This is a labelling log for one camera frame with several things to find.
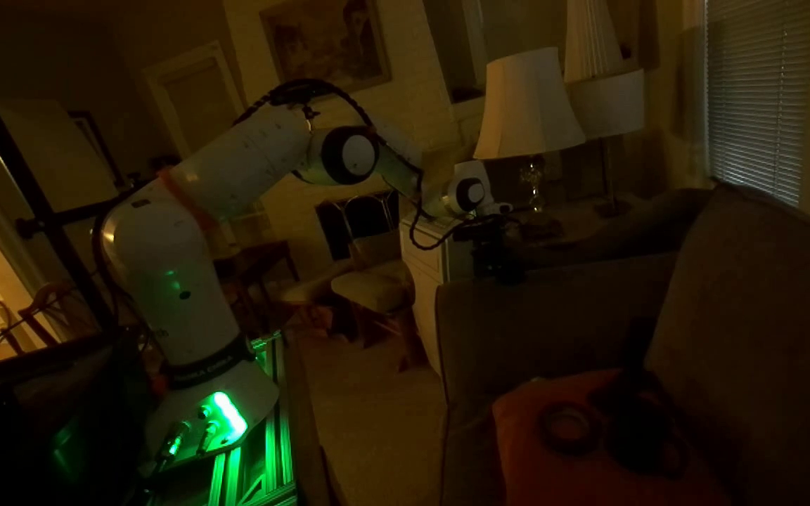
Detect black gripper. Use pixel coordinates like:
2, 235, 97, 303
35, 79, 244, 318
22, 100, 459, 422
473, 217, 525, 280

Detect small black measuring cup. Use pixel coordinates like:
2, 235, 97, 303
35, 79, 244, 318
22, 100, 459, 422
538, 398, 607, 459

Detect brown fabric sofa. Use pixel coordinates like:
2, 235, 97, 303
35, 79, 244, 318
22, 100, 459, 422
435, 179, 810, 506

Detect dark side table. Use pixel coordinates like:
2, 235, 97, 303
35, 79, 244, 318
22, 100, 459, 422
514, 192, 717, 269

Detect cushioned dark wooden chair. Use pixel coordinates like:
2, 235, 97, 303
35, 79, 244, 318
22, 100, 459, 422
277, 192, 430, 353

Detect white shade glass table lamp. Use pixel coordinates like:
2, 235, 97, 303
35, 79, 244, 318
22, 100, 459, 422
473, 45, 589, 245

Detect white shade dark table lamp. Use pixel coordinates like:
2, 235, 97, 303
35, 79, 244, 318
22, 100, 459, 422
569, 64, 651, 218

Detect tall white lamp shade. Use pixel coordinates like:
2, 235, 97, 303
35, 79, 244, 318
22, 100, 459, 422
563, 0, 624, 83

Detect dark wooden side chair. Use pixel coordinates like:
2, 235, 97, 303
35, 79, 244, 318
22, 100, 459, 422
206, 239, 303, 335

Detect wide white window blinds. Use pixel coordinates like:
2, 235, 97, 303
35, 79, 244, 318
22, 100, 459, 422
704, 0, 810, 234

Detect white panel door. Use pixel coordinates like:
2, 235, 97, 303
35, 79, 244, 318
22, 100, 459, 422
142, 40, 251, 165

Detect dark equipment cabinet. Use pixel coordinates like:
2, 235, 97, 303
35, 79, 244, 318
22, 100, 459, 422
0, 332, 161, 506

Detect long-handled black measuring cup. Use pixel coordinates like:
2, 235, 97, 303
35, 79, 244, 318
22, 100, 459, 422
597, 318, 693, 474

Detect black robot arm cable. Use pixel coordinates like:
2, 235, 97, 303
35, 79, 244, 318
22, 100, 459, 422
233, 76, 471, 253

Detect framed wall painting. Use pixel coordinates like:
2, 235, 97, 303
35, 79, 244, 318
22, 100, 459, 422
258, 0, 393, 95

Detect black camera stand pole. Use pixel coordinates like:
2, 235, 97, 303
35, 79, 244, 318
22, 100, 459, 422
0, 40, 133, 335

